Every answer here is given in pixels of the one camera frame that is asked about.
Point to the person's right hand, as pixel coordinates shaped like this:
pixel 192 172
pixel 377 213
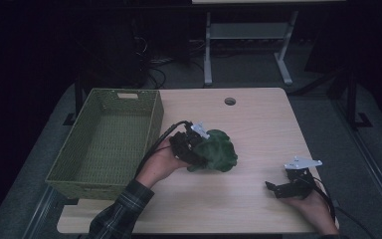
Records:
pixel 318 214

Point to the black metal stand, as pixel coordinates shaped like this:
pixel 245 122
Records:
pixel 78 99
pixel 352 99

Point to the person's left hand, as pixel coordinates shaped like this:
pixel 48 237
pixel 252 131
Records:
pixel 159 164

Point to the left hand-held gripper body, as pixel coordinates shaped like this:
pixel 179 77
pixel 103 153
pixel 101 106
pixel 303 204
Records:
pixel 184 144

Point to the white metal stand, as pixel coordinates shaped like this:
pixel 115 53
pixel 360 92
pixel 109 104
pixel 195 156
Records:
pixel 245 30

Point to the green woven basket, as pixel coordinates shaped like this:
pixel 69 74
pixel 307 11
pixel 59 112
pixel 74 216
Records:
pixel 112 146

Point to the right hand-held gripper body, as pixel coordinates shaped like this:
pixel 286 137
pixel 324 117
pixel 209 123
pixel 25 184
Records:
pixel 301 184

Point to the green fleece garment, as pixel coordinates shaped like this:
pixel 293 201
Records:
pixel 219 151

